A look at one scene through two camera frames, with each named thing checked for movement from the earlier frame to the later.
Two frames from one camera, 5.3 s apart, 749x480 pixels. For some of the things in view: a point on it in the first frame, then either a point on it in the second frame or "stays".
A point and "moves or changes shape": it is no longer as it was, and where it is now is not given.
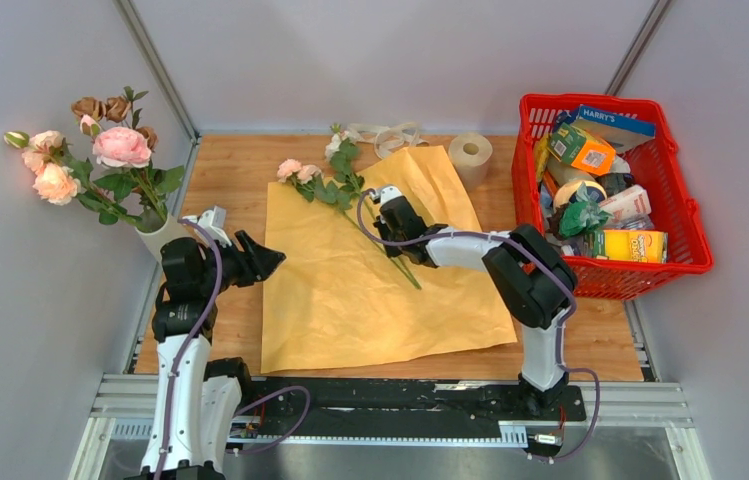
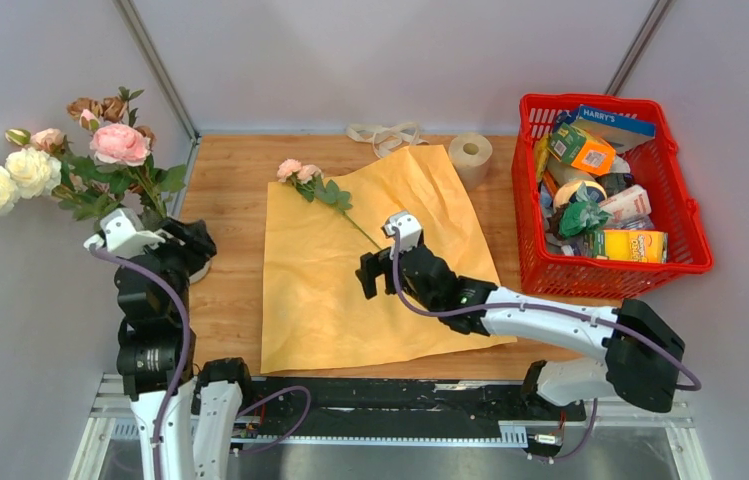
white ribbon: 386,139 stays
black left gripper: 256,263 -> 197,247
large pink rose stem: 126,147 stays
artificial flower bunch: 340,189 moves or changes shape
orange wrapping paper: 333,296 stays
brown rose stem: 118,109 stays
